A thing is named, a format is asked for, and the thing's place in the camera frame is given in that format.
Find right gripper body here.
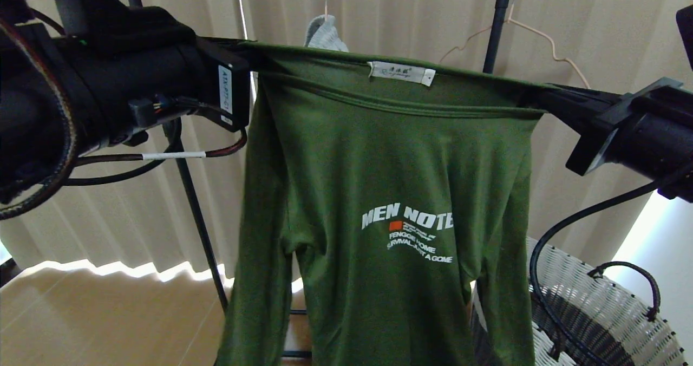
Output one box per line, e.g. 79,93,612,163
566,76,693,202

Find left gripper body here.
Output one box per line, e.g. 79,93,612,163
70,36,253,146

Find pale grey shorts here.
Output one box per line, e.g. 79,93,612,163
304,14,350,53

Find green long-sleeved shirt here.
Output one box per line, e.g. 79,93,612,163
214,40,548,366

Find white laundry basket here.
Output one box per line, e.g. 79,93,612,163
470,236,688,366

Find black clothes rack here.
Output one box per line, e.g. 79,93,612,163
22,0,666,359

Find beige curtain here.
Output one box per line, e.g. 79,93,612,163
0,0,693,291

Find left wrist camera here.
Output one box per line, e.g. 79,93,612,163
50,0,197,53

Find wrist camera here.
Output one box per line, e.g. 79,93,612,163
676,4,693,72
50,0,197,53

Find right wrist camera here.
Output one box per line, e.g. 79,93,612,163
676,4,693,72

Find black cable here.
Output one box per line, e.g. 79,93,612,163
529,171,693,366

